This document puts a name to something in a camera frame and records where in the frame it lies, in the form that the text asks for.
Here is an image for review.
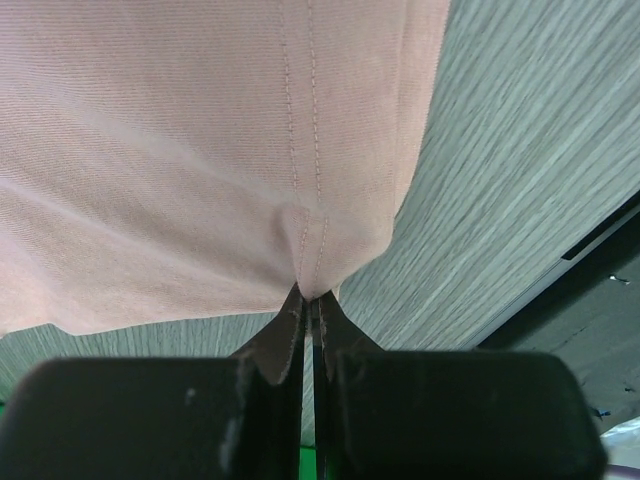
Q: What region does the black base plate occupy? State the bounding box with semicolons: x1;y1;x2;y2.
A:
478;194;639;431

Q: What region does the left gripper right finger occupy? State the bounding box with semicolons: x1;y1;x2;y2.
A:
310;294;605;479

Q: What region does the pink printed t shirt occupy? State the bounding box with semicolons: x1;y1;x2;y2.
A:
1;1;449;335

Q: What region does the green plastic bin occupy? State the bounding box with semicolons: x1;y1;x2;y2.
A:
299;447;327;480

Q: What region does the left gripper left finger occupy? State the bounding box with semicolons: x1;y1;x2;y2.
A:
1;289;304;479

